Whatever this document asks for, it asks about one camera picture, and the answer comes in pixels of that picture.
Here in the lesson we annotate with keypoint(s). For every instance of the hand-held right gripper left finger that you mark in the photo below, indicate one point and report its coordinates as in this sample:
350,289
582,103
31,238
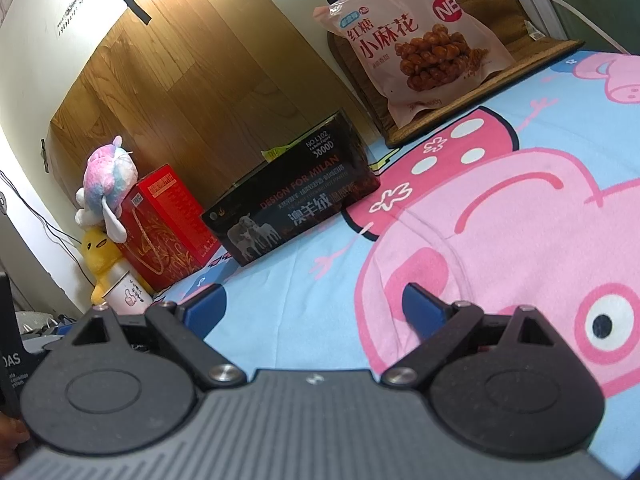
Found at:
202,307

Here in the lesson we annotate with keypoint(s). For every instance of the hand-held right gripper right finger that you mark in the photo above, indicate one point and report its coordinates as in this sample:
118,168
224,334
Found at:
425,307

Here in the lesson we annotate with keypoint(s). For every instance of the black cardboard box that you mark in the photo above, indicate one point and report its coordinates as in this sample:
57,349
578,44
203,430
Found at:
300,205

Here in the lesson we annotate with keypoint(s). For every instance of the person's left hand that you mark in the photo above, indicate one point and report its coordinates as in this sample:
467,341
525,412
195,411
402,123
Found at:
12,440

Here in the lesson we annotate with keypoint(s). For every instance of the white mug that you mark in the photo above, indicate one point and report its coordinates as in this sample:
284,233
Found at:
127,297

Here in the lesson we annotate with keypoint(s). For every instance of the red gift box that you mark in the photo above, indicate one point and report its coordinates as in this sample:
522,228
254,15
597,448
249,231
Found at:
165,230

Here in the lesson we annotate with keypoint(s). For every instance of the printed blanket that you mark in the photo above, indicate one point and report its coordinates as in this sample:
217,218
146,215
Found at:
310,300

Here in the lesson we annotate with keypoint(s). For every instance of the yellow plush toy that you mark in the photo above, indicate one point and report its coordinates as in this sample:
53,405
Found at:
100,255

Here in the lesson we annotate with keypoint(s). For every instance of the pastel plush toy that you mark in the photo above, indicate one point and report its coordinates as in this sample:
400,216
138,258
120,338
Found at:
107,175

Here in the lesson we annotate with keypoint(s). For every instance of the black tape strip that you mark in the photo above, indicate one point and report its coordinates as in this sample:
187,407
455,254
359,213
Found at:
136,8
43,157

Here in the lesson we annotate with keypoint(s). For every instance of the wooden board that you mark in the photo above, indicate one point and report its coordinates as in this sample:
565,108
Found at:
200,75

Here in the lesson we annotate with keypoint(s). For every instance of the large pink snack bag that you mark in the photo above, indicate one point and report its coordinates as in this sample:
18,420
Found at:
425,45

